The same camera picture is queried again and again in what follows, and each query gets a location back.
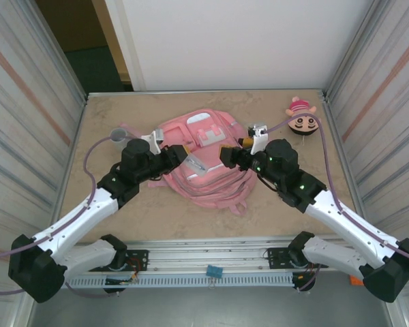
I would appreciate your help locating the pink student backpack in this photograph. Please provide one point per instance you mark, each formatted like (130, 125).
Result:
(218, 184)

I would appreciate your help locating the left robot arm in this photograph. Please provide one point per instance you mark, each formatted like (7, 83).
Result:
(78, 218)

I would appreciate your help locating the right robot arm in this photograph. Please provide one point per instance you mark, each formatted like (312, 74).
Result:
(347, 221)

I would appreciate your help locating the grey plastic cup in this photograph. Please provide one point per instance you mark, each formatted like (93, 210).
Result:
(117, 136)

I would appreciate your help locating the pink cartoon plush toy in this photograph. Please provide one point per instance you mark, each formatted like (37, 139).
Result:
(301, 127)

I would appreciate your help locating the blue binder clip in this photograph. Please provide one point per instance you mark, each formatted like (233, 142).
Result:
(214, 270)

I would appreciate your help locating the black round table clamp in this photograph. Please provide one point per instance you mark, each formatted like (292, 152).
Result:
(306, 286)
(114, 290)

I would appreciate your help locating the orange plastic block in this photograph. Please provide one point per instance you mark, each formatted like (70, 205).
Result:
(356, 281)

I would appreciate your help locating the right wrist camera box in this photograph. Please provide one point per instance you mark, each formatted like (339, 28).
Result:
(259, 138)

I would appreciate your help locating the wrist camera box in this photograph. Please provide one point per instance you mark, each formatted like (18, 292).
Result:
(153, 139)
(259, 138)

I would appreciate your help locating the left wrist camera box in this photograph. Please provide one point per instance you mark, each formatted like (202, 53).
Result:
(153, 139)

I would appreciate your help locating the aluminium mounting rail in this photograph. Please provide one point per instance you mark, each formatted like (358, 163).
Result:
(204, 253)

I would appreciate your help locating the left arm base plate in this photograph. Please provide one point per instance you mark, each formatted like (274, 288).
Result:
(139, 260)

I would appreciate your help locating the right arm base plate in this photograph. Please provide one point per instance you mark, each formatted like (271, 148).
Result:
(276, 257)

